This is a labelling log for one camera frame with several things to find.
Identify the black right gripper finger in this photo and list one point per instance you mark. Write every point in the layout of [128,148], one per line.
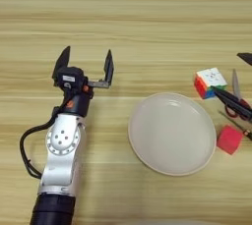
[246,58]
[234,101]

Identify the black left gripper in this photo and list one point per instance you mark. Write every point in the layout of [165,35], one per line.
[77,102]

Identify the multicolour puzzle cube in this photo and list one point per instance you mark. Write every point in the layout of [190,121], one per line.
[213,78]

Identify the red cube block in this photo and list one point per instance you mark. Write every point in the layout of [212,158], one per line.
[229,139]

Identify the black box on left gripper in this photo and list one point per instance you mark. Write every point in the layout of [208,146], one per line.
[70,76]

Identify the round beige plate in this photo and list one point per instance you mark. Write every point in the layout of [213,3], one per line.
[170,134]

